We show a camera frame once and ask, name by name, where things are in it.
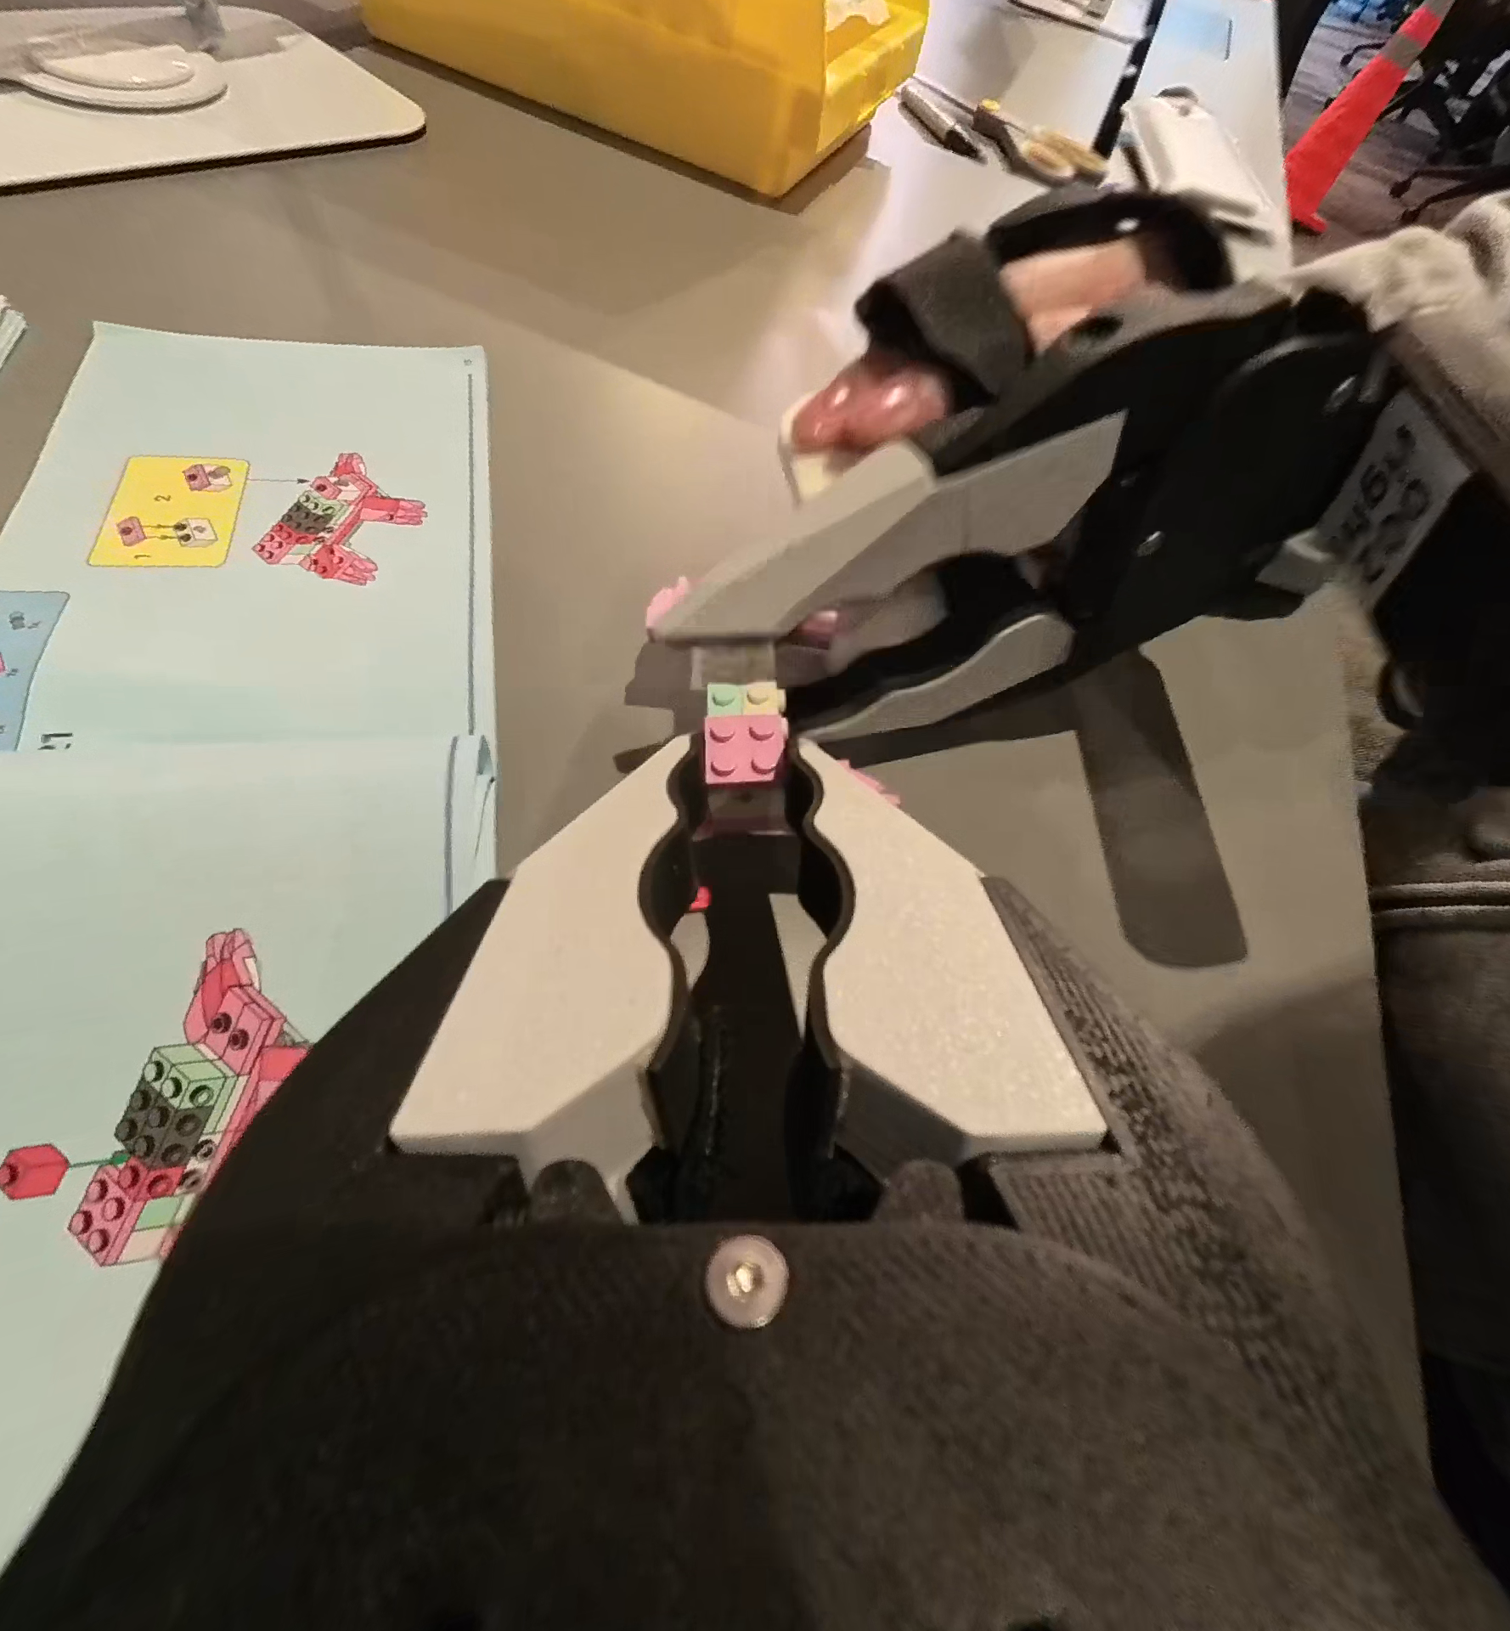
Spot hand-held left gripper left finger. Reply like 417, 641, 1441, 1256
387, 736, 704, 1193

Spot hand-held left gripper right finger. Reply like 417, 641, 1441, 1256
793, 743, 1109, 1186

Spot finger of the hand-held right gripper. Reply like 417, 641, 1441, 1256
659, 411, 1126, 650
782, 610, 1075, 747

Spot pink toy brick model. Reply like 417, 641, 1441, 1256
644, 573, 908, 910

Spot person's right hand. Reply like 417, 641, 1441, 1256
792, 242, 1165, 451

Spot white plastic device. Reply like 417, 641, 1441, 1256
1117, 88, 1292, 247

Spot scissors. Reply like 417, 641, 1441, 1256
971, 100, 1109, 180

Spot open light blue instruction booklet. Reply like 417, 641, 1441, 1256
0, 320, 500, 1619

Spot orange traffic cone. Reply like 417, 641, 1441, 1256
1285, 0, 1458, 236

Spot yellow plastic bin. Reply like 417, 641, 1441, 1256
360, 0, 934, 196

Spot white stand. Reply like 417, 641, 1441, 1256
0, 0, 232, 115

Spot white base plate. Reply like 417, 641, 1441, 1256
0, 0, 428, 194

